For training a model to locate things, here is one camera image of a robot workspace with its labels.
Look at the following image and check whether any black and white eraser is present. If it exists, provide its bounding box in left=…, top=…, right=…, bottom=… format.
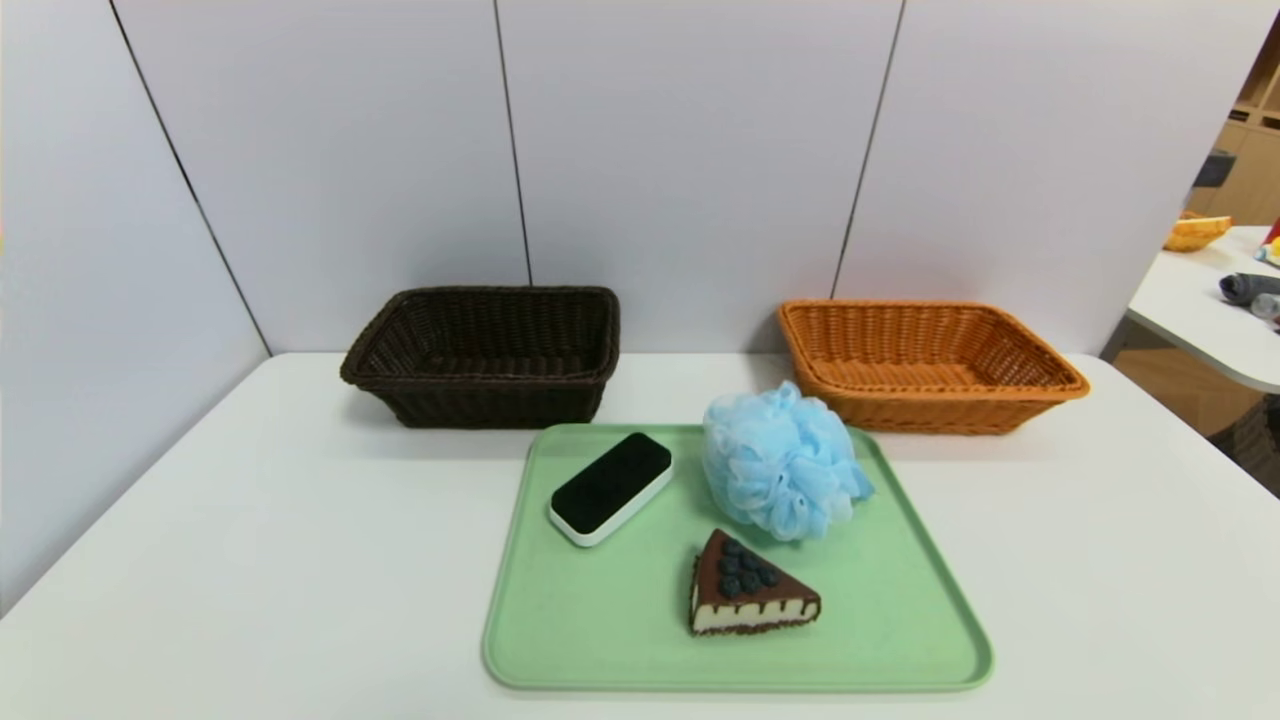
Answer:
left=547, top=432, right=675, bottom=549

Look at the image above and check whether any light blue bath loofah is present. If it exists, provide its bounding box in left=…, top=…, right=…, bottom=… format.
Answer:
left=702, top=380, right=876, bottom=543

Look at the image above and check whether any chocolate cake slice toy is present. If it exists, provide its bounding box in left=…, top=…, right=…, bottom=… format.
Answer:
left=688, top=528, right=823, bottom=637

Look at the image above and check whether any dark brown wicker basket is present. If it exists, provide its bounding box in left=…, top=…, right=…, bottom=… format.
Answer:
left=339, top=286, right=622, bottom=430

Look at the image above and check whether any orange wicker basket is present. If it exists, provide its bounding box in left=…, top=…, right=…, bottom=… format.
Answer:
left=777, top=299, right=1091, bottom=436

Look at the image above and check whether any small yellow wicker basket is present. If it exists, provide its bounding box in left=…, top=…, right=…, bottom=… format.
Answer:
left=1163, top=212, right=1234, bottom=253

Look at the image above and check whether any green plastic tray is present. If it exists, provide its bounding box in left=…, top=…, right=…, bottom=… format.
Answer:
left=481, top=422, right=995, bottom=693

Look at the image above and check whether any white side table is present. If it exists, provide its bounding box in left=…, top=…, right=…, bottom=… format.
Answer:
left=1128, top=225, right=1280, bottom=394

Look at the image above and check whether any grey rolled cloth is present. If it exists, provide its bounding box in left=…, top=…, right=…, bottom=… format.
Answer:
left=1218, top=272, right=1280, bottom=306

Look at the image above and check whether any dark woven stool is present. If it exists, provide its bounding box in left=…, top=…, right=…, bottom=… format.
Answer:
left=1208, top=395, right=1280, bottom=496

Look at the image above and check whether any wooden shelf unit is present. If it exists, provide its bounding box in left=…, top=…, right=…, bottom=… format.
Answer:
left=1185, top=20, right=1280, bottom=226

